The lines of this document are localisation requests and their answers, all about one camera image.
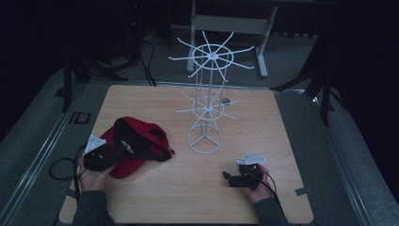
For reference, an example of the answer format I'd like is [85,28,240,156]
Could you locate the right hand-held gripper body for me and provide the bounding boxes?
[228,153,268,190]

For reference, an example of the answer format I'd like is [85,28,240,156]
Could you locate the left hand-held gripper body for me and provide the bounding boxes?
[82,134,121,172]

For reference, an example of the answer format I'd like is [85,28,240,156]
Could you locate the red and black baseball cap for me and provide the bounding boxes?
[99,116,176,180]

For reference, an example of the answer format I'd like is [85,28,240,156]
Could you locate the white wire display rack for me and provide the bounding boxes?
[168,30,256,155]

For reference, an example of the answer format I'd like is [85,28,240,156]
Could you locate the person's right hand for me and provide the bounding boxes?
[241,164,275,204]

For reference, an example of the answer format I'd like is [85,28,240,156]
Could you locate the person's left hand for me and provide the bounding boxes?
[77,156,118,192]

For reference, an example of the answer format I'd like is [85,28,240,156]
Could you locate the black stand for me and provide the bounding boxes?
[61,46,128,113]
[271,34,344,127]

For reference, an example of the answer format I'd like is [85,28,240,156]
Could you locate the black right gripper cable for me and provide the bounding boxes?
[247,170,282,205]

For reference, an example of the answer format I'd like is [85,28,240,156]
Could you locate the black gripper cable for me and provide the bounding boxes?
[247,170,282,205]
[48,143,88,205]

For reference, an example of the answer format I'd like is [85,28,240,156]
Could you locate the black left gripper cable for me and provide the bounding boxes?
[48,143,88,205]

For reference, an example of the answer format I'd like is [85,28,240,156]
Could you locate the black floor cables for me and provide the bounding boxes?
[125,31,196,87]

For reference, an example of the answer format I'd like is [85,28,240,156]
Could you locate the white metal table frame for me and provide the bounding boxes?
[185,0,279,79]

